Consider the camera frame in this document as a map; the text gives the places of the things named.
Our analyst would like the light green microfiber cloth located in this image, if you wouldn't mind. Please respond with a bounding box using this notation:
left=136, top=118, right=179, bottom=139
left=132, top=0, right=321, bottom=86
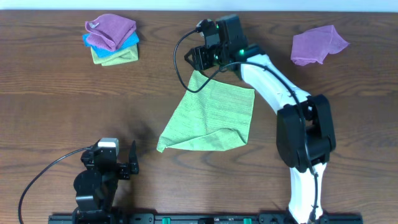
left=157, top=80, right=255, bottom=152

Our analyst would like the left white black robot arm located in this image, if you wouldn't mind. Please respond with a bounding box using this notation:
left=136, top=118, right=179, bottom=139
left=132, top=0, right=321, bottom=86
left=72, top=138, right=139, bottom=223

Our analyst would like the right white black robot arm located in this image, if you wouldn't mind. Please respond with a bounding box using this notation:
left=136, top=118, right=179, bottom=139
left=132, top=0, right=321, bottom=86
left=184, top=14, right=336, bottom=223

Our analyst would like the folded blue cloth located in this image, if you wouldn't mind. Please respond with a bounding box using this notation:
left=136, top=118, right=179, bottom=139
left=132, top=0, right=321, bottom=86
left=82, top=32, right=139, bottom=58

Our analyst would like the folded green cloth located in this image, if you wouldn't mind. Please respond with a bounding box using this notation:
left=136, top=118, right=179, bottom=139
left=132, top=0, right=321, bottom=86
left=91, top=44, right=139, bottom=67

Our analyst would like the folded purple cloth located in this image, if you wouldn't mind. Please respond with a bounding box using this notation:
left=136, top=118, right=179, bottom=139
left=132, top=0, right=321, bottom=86
left=85, top=14, right=136, bottom=52

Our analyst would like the crumpled purple cloth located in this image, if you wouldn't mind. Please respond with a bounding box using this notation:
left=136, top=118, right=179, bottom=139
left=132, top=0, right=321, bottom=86
left=290, top=25, right=349, bottom=66

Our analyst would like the right black camera cable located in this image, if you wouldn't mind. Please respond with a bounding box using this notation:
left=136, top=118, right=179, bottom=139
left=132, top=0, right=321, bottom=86
left=172, top=28, right=320, bottom=223

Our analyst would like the black camera cable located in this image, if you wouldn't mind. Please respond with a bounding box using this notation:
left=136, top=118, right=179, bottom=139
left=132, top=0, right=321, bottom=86
left=172, top=28, right=320, bottom=223
left=17, top=146, right=94, bottom=224

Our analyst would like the left black camera cable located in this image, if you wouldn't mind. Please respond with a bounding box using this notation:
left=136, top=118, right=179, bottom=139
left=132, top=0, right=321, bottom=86
left=17, top=146, right=94, bottom=224

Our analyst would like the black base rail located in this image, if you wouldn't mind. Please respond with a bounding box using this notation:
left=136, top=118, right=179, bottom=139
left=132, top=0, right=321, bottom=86
left=48, top=213, right=363, bottom=224

